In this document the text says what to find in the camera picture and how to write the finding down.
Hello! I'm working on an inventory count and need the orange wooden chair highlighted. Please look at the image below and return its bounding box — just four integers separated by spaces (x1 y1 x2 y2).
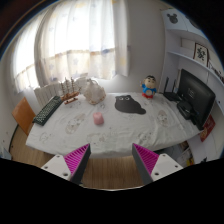
8 96 37 156

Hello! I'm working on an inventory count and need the cartoon boy figurine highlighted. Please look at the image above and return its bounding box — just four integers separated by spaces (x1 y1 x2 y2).
141 75 157 99

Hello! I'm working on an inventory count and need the white wall shelf unit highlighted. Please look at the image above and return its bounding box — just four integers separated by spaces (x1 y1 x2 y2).
159 9 224 163

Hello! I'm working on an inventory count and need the black cat-shaped mouse pad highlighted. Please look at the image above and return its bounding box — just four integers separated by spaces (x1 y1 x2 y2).
115 95 146 115

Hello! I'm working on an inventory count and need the black wifi router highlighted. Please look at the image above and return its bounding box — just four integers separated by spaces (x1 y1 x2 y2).
163 78 179 101

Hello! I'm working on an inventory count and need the red booklet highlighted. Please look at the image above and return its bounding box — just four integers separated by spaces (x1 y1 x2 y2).
200 116 216 142

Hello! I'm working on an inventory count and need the white sheer curtain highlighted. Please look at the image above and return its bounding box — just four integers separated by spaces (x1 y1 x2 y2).
11 0 130 93

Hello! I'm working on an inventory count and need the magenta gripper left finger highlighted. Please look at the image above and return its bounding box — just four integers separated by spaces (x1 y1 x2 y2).
41 143 92 186

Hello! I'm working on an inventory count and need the black computer monitor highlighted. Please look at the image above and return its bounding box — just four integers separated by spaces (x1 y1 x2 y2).
177 69 216 130

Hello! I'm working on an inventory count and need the wooden model sailing ship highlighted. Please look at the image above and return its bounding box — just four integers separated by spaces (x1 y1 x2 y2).
61 78 80 105

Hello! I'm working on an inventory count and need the black keyboard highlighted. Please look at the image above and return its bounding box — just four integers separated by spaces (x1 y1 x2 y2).
33 96 62 126

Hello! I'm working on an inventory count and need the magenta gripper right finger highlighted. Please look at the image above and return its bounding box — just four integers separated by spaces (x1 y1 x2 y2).
131 142 184 186

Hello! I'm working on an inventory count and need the framed picture on shelf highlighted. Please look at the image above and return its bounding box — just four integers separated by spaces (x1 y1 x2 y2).
193 43 209 66

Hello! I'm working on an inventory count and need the white radiator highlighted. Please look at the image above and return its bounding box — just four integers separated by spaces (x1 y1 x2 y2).
34 77 87 107

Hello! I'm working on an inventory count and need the white patterned tablecloth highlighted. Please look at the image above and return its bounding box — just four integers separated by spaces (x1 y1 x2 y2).
26 93 199 158

